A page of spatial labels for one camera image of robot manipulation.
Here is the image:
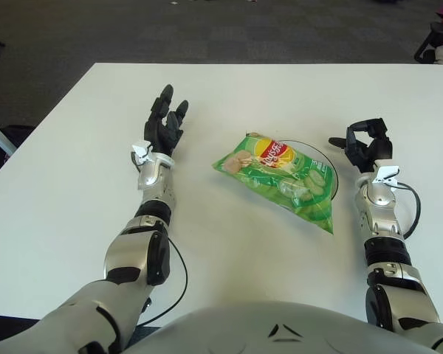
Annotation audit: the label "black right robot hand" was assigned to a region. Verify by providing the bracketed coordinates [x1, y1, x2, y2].
[328, 117, 394, 173]

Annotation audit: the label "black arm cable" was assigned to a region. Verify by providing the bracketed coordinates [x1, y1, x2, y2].
[131, 153, 188, 327]
[393, 182, 422, 239]

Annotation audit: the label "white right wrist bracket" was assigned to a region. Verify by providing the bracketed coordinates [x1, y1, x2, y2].
[371, 165, 402, 187]

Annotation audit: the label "silver robot torso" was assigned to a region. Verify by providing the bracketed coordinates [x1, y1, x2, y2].
[121, 300, 429, 354]

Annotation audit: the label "white table leg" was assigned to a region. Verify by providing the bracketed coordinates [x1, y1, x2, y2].
[0, 117, 18, 156]

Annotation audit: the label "black office chair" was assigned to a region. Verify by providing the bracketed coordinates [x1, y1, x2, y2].
[413, 21, 443, 63]

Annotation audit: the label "white plate with black rim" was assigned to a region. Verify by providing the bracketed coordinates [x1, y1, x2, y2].
[280, 139, 340, 202]

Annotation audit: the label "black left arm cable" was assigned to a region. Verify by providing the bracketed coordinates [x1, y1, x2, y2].
[131, 153, 188, 327]

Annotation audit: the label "green potato chips bag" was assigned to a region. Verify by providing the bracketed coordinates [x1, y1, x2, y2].
[210, 131, 335, 235]

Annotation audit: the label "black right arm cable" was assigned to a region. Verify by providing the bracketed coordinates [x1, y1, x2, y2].
[393, 182, 422, 239]

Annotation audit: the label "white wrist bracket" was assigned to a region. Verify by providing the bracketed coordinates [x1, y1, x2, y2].
[371, 165, 402, 187]
[130, 141, 153, 173]

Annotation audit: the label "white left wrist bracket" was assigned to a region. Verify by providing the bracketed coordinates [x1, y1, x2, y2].
[130, 141, 153, 173]

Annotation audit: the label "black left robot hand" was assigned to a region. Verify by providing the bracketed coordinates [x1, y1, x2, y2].
[143, 83, 191, 156]

